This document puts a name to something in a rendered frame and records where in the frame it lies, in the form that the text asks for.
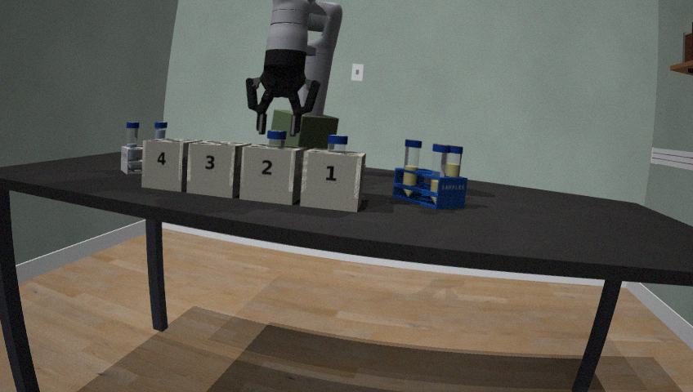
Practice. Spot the white tube rack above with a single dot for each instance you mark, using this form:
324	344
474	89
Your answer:
125	161

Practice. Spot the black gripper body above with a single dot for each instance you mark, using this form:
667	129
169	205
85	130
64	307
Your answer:
282	64

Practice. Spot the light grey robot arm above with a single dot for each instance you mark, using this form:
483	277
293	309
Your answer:
289	30

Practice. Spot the blue tube rack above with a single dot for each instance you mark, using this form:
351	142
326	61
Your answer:
451	191

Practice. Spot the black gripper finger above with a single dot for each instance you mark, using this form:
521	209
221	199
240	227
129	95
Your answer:
252	84
313	88

